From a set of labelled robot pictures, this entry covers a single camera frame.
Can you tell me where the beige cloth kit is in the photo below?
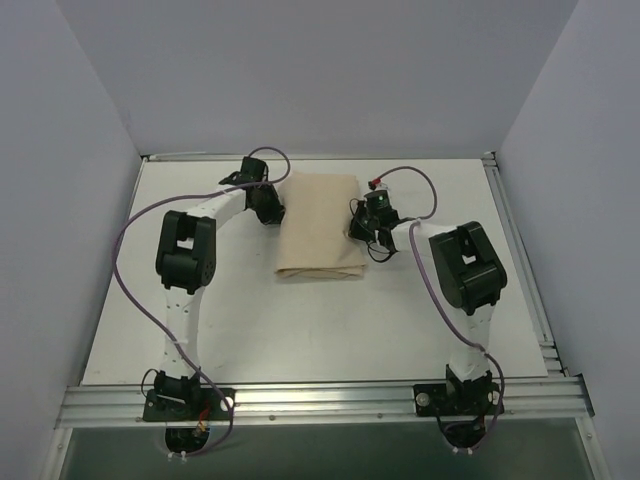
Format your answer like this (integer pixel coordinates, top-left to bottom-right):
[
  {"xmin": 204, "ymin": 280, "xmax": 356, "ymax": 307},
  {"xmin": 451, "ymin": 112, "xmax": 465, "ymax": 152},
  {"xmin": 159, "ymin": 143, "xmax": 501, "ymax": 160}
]
[{"xmin": 276, "ymin": 172, "xmax": 367, "ymax": 280}]

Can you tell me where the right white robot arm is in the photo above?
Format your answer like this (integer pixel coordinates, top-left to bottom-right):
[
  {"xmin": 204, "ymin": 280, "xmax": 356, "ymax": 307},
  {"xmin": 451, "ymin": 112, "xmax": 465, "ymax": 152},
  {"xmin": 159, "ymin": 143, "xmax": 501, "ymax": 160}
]
[{"xmin": 348, "ymin": 189, "xmax": 508, "ymax": 413}]

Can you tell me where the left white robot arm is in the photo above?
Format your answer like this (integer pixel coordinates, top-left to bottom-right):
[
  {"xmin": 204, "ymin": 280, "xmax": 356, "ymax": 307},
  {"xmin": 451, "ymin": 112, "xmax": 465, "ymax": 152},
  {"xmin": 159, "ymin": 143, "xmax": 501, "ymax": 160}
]
[{"xmin": 154, "ymin": 153, "xmax": 285, "ymax": 419}]

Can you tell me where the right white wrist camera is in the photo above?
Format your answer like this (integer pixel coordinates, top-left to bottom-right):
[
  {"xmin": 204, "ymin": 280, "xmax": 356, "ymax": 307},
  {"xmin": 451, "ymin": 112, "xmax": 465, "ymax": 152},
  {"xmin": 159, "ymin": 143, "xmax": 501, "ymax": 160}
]
[{"xmin": 367, "ymin": 177, "xmax": 389, "ymax": 192}]

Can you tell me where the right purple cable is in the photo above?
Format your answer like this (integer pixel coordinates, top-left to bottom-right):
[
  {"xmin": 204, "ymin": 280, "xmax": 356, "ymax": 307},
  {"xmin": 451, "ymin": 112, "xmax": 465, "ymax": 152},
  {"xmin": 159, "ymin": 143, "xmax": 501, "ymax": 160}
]
[{"xmin": 367, "ymin": 166, "xmax": 505, "ymax": 441}]

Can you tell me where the purple cable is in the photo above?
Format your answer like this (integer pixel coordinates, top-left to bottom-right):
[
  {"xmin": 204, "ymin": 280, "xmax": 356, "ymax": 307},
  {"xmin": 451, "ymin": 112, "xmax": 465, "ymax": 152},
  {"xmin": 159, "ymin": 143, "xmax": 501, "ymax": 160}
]
[
  {"xmin": 367, "ymin": 166, "xmax": 505, "ymax": 441},
  {"xmin": 112, "ymin": 146, "xmax": 292, "ymax": 457}
]

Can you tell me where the back aluminium rail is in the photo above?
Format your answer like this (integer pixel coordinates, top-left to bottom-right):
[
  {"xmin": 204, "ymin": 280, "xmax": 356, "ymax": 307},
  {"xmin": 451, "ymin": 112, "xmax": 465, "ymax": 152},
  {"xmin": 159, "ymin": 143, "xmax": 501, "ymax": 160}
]
[{"xmin": 142, "ymin": 151, "xmax": 497, "ymax": 162}]

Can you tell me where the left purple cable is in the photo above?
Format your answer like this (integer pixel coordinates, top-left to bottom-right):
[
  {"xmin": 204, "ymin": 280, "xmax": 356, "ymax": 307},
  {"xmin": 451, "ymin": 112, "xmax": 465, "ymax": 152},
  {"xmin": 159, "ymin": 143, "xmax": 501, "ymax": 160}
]
[{"xmin": 112, "ymin": 146, "xmax": 292, "ymax": 457}]

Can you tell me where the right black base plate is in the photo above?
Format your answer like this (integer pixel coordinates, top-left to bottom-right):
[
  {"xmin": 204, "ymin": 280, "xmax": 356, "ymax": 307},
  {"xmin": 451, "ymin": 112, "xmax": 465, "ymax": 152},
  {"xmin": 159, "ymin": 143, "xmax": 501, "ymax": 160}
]
[{"xmin": 413, "ymin": 382, "xmax": 504, "ymax": 418}]

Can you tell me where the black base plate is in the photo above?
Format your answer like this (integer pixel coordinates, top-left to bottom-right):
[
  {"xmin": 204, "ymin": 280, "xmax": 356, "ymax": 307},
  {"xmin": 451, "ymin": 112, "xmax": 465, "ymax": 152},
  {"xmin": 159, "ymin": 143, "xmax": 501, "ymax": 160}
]
[
  {"xmin": 413, "ymin": 382, "xmax": 504, "ymax": 418},
  {"xmin": 142, "ymin": 388, "xmax": 230, "ymax": 423}
]

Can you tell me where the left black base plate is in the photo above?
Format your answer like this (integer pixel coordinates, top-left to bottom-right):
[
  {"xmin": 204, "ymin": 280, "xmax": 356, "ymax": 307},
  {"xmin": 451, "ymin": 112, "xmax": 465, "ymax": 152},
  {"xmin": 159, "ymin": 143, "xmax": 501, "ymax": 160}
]
[{"xmin": 142, "ymin": 388, "xmax": 230, "ymax": 423}]

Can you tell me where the front aluminium rail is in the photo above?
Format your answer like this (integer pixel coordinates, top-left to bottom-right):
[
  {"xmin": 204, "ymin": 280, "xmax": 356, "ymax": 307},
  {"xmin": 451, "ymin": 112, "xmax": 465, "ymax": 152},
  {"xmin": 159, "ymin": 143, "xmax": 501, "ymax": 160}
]
[{"xmin": 55, "ymin": 376, "xmax": 594, "ymax": 428}]

